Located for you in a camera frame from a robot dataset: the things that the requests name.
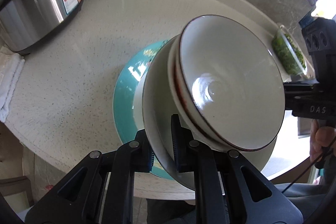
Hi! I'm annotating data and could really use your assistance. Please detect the white bowl red flowers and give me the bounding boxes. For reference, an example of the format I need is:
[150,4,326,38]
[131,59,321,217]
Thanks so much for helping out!
[175,15,285,151]

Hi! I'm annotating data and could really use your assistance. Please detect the plain white bowl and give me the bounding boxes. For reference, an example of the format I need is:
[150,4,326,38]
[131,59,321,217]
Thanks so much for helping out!
[167,35,232,152]

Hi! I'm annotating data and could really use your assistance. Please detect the black cable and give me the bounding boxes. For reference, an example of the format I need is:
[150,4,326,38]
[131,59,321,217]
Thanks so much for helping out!
[282,144,333,195]

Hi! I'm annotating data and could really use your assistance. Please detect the white cloth towel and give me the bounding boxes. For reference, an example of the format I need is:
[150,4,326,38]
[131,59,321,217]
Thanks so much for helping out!
[0,46,25,123]

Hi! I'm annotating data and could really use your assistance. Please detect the glass dish with greens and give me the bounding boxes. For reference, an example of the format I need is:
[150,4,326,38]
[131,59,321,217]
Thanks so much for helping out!
[271,24,307,76]

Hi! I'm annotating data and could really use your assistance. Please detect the person right hand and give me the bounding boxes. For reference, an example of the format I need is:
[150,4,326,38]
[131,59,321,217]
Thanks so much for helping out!
[310,120,335,162]

